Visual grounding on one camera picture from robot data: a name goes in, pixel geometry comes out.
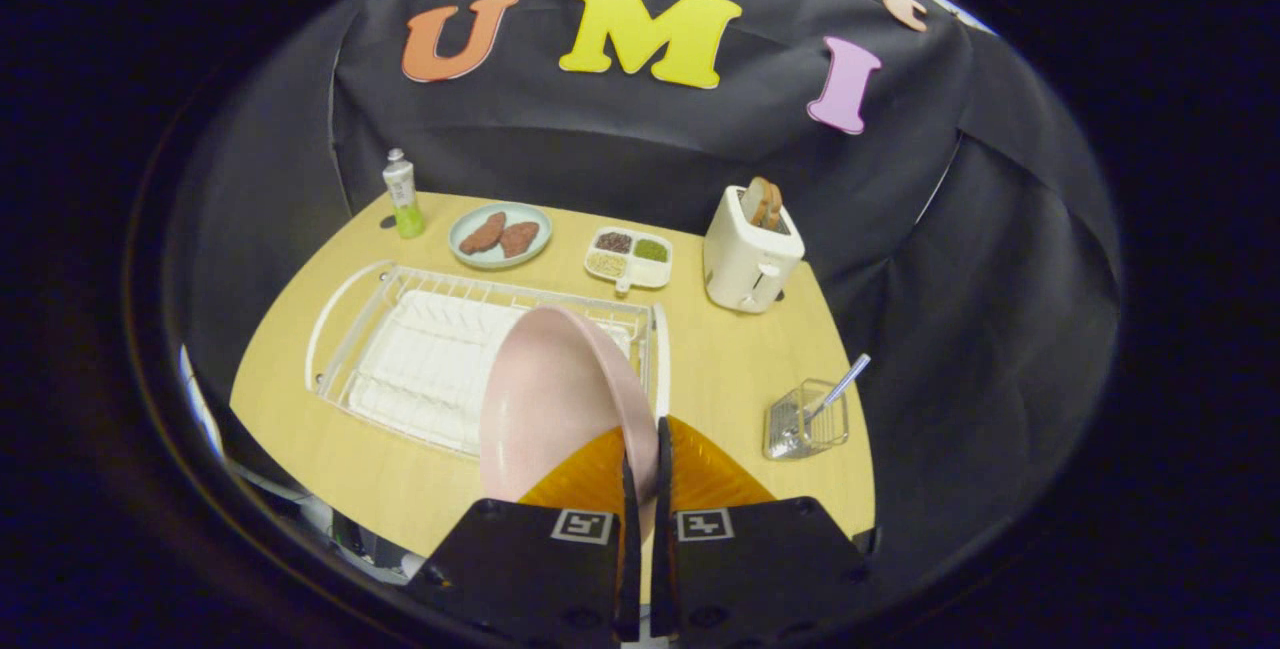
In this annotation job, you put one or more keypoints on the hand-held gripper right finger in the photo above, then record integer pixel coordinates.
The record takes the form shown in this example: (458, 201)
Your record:
(662, 569)

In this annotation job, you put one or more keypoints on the pink plate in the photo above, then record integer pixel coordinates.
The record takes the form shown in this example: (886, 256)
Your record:
(550, 399)

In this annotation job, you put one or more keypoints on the brown meat patty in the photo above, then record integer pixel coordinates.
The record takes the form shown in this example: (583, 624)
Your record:
(483, 233)
(519, 239)

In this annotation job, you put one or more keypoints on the white ribbed drain tray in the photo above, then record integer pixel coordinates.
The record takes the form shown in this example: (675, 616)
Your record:
(420, 369)

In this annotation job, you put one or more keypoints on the brown toast slice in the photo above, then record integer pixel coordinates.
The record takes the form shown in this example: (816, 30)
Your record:
(757, 199)
(774, 209)

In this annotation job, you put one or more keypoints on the clear bottle with green liquid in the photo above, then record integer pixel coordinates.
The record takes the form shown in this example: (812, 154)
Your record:
(403, 194)

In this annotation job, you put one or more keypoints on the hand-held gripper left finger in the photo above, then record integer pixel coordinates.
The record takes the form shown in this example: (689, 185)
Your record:
(631, 579)

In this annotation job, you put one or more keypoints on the cream toaster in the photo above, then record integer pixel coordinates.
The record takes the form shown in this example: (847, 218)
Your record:
(745, 264)

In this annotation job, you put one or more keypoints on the white divided dish with grains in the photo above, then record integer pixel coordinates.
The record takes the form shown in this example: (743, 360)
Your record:
(650, 274)

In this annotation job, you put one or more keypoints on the black backdrop cloth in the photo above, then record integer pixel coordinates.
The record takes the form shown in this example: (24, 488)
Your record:
(620, 139)

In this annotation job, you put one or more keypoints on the light green plate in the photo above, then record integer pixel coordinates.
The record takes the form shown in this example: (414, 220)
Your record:
(525, 214)

